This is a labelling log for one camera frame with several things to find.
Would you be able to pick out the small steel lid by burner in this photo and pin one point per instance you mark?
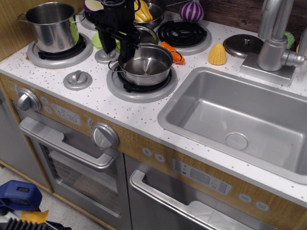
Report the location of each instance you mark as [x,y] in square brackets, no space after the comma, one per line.
[147,35]

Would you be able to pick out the steel pot lid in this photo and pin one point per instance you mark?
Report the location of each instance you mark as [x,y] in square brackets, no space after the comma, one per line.
[241,45]

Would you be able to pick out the yellow toy corn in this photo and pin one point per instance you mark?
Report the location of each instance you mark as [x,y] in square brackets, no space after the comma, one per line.
[217,55]

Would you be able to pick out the steel bowl at back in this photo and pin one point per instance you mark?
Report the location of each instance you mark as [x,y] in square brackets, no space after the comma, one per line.
[157,9]

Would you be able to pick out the purple toy onion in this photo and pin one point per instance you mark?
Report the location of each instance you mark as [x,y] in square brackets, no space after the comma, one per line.
[192,11]

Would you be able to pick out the yellow toy banana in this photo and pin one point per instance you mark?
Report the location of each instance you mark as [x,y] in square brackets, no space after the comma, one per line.
[142,12]

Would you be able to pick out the blue clamp tool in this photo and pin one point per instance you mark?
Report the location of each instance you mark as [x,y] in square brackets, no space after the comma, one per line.
[19,196]

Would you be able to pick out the back right stove burner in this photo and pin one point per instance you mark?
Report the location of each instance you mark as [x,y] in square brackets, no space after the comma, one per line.
[187,38]

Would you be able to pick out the grey countertop knob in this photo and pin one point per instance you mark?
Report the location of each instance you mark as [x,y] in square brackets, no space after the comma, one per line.
[77,80]
[104,58]

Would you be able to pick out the right oven dial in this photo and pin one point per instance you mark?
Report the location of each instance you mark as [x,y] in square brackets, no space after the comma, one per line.
[103,136]

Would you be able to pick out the oven dial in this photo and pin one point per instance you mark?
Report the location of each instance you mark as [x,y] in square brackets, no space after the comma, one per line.
[103,136]
[28,100]

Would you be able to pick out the tall steel stock pot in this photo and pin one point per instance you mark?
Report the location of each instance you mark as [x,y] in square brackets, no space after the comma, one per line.
[53,26]

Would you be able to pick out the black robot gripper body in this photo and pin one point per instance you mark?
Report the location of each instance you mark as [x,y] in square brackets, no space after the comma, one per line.
[116,19]

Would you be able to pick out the oven door with window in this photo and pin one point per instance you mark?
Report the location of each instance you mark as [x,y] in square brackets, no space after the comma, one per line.
[102,194]

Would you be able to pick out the grey countertop knob front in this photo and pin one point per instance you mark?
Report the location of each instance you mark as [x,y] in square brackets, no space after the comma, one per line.
[77,80]

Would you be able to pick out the grey toy sink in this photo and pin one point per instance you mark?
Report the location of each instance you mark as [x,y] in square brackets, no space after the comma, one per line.
[256,123]

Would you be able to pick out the orange toy carrot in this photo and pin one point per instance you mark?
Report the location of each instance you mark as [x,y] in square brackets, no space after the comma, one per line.
[177,57]

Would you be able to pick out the dishwasher door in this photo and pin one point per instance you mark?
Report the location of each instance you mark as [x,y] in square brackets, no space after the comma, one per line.
[174,188]

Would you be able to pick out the back left stove burner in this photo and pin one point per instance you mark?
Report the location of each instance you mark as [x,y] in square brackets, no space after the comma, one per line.
[85,22]

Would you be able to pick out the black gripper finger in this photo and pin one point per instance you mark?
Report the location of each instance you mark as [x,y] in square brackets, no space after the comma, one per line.
[108,40]
[128,45]

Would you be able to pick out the toy eggplant slice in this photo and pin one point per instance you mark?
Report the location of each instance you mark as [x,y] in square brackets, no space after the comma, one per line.
[91,6]

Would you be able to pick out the left oven dial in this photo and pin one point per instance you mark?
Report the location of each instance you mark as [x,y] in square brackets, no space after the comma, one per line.
[28,100]

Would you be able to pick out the silver dishwasher door handle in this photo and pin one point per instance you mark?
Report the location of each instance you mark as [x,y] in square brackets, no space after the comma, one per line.
[155,210]

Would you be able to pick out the grey countertop knob back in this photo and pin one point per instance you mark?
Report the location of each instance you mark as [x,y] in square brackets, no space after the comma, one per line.
[104,58]

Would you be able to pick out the silver toy faucet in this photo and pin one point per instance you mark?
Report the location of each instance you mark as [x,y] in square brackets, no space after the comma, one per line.
[275,63]

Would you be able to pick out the yellow tape piece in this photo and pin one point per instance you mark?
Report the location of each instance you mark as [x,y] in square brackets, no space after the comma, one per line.
[34,216]

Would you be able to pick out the stove burner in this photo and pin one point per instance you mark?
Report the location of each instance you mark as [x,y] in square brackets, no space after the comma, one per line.
[129,92]
[79,53]
[85,22]
[187,38]

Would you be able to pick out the silver oven door handle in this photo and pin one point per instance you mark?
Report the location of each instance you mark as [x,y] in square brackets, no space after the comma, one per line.
[54,139]

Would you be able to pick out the dishwasher control panel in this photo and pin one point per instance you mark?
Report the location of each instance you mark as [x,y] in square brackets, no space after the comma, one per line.
[201,177]

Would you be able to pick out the oven clock display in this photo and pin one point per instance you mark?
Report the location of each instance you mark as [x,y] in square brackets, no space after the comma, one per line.
[66,114]

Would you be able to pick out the front left stove burner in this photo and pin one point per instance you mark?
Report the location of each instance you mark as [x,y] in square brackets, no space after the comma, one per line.
[79,53]

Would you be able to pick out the small steel pan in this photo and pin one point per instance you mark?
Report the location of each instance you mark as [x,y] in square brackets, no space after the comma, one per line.
[150,65]

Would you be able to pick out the green toy vegetable behind faucet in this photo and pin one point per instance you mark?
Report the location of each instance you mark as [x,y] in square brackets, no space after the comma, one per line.
[290,39]

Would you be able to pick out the front right stove burner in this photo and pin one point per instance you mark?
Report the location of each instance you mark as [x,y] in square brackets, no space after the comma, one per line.
[129,92]

